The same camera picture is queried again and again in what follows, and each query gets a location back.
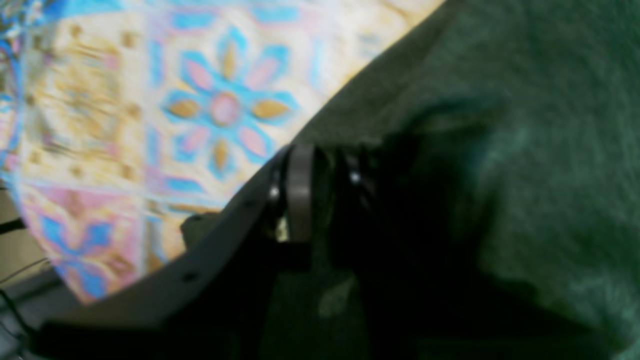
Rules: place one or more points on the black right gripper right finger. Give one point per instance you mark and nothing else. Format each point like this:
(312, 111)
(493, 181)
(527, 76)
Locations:
(410, 218)

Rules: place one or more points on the dark green long-sleeve shirt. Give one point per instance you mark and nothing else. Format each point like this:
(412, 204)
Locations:
(555, 86)

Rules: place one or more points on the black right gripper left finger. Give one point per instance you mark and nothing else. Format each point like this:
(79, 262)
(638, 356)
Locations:
(210, 302)

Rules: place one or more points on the patterned pastel tablecloth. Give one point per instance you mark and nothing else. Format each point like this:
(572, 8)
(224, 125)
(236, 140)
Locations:
(120, 118)

